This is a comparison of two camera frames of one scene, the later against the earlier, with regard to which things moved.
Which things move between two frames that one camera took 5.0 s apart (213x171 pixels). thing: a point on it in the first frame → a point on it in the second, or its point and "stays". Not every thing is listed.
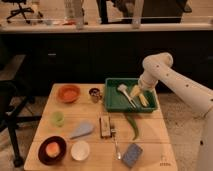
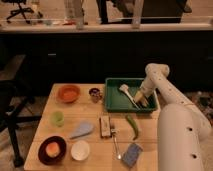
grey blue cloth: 83,128 stays
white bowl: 80,150 stays
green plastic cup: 57,119 stays
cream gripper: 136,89 → 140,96
